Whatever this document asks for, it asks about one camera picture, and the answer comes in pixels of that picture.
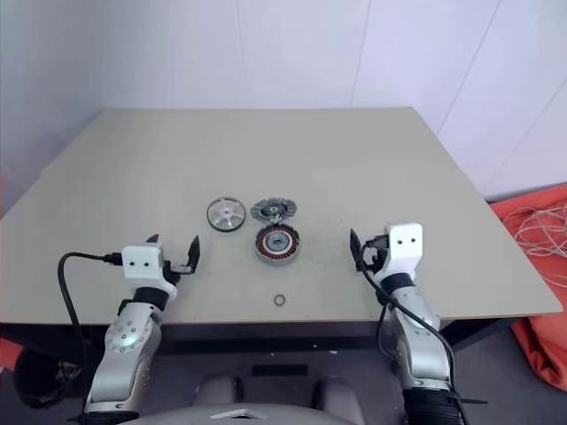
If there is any black cable tie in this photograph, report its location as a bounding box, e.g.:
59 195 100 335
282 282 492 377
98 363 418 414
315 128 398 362
450 391 489 407

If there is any dark rounded grey shape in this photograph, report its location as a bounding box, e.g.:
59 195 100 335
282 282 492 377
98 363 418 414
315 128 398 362
194 374 245 417
313 375 361 413

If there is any copper wound motor stator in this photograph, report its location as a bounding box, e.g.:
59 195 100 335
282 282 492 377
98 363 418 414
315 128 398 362
253 221 305 267

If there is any black table frame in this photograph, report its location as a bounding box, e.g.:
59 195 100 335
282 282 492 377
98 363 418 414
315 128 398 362
0 314 529 356

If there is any small orange cloth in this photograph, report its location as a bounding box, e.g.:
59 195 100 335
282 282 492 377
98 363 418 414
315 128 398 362
0 335 24 374

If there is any white cable bundle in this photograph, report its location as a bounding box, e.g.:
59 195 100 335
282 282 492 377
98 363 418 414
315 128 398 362
502 197 567 267

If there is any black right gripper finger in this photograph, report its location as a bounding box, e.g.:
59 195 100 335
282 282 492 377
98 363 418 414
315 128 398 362
349 227 367 273

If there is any round metal gear disc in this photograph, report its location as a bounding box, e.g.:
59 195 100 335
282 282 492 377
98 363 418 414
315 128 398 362
250 196 300 223

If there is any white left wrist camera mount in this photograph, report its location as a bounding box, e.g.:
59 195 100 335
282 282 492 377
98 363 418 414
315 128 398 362
120 244 180 297

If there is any silver round disc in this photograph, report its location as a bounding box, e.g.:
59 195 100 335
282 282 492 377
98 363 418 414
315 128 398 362
206 196 248 233

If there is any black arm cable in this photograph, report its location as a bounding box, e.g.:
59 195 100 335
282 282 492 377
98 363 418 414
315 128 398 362
359 236 471 425
57 251 124 420

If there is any grey robot torso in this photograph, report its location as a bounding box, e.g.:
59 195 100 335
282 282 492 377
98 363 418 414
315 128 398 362
132 400 413 425

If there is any orange fabric bag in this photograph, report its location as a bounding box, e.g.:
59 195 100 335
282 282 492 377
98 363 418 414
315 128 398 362
488 183 567 393

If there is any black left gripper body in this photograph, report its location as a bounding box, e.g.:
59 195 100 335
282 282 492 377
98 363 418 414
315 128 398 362
159 259 193 287

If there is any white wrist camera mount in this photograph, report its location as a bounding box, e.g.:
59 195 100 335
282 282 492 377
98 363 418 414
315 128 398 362
382 222 424 278
120 244 180 297

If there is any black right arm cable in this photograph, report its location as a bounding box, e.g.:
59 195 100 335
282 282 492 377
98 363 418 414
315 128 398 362
359 236 471 425

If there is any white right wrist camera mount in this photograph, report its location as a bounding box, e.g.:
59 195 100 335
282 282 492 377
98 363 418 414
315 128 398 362
382 222 424 278

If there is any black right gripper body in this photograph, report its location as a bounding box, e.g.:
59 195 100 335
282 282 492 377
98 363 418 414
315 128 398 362
362 236 392 276

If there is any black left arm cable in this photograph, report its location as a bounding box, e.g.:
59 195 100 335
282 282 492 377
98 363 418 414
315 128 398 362
57 251 124 420

